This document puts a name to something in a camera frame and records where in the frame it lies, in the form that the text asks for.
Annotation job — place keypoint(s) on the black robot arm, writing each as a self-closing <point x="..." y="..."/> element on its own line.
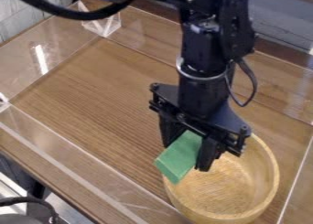
<point x="216" y="39"/>

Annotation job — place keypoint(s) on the clear acrylic wall panel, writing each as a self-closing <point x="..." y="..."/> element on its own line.
<point x="99" y="191"/>

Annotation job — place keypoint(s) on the black metal table frame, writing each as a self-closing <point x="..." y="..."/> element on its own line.
<point x="30" y="188"/>

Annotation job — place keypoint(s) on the brown wooden bowl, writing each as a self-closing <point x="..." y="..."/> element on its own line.
<point x="231" y="193"/>

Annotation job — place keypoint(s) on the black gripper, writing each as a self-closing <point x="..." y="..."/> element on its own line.
<point x="195" y="106"/>

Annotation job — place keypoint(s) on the green rectangular block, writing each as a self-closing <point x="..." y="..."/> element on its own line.
<point x="176" y="160"/>

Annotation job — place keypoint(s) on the clear acrylic corner bracket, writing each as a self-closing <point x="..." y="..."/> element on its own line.
<point x="103" y="27"/>

